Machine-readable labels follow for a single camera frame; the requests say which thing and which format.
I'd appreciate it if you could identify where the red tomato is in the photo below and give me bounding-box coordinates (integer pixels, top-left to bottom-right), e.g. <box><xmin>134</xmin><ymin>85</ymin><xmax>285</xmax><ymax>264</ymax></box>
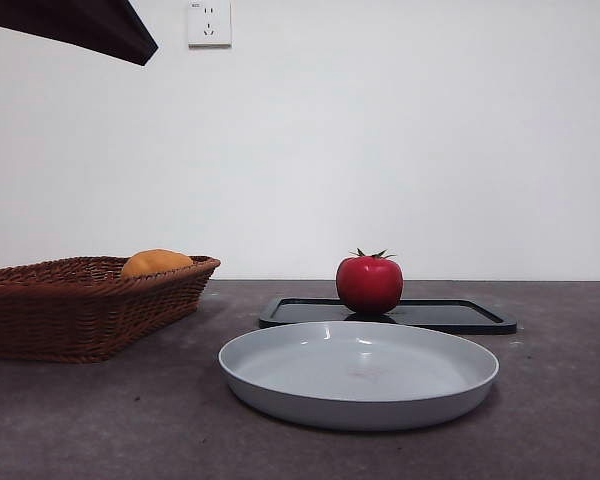
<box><xmin>335</xmin><ymin>247</ymin><xmax>405</xmax><ymax>315</ymax></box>

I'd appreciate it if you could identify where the orange bread roll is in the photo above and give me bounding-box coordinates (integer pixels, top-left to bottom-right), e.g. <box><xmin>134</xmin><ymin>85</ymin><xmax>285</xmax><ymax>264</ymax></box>
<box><xmin>120</xmin><ymin>249</ymin><xmax>195</xmax><ymax>279</ymax></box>

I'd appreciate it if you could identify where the brown wicker basket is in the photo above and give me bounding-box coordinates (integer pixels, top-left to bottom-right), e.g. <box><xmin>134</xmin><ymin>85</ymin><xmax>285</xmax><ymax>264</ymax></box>
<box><xmin>0</xmin><ymin>255</ymin><xmax>222</xmax><ymax>364</ymax></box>

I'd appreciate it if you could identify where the black rectangular tray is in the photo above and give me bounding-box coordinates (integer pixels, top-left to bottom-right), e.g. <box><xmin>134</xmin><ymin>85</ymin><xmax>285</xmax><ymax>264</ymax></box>
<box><xmin>258</xmin><ymin>297</ymin><xmax>519</xmax><ymax>336</ymax></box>

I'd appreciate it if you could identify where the grey round plate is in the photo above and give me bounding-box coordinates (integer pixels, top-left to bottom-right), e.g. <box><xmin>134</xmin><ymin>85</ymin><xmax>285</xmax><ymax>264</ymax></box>
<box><xmin>217</xmin><ymin>320</ymin><xmax>501</xmax><ymax>432</ymax></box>

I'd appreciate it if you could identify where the white wall socket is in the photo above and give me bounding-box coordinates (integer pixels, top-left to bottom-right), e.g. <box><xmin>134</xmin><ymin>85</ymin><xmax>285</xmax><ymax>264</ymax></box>
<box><xmin>188</xmin><ymin>0</ymin><xmax>233</xmax><ymax>50</ymax></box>

